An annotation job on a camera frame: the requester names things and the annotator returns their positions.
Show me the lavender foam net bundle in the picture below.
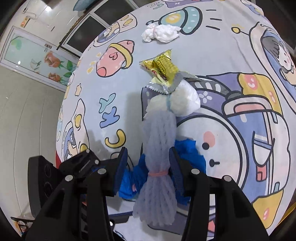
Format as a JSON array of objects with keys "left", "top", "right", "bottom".
[{"left": 133, "top": 110, "right": 177, "bottom": 226}]

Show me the silver foil wrapper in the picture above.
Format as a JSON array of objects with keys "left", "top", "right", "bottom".
[{"left": 146, "top": 71, "right": 201, "bottom": 94}]

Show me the flower painted glass door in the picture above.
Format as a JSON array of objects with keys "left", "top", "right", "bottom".
[{"left": 1, "top": 27, "right": 78, "bottom": 92}]

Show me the blue plastic basket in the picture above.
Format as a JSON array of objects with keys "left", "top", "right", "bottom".
[{"left": 73, "top": 0, "right": 94, "bottom": 11}]

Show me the cartoon printed tablecloth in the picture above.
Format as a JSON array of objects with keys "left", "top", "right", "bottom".
[{"left": 56, "top": 1, "right": 295, "bottom": 233}]

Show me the blue plastic bag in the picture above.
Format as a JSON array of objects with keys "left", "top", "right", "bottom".
[{"left": 119, "top": 139, "right": 206, "bottom": 199}]

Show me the white tissue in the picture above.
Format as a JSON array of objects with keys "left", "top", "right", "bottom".
[{"left": 142, "top": 23, "right": 181, "bottom": 43}]

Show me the yellow snack wrapper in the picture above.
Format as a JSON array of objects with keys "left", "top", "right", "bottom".
[{"left": 139, "top": 49, "right": 179, "bottom": 77}]

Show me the white plastic bag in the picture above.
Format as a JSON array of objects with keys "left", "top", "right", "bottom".
[{"left": 144, "top": 80, "right": 201, "bottom": 118}]

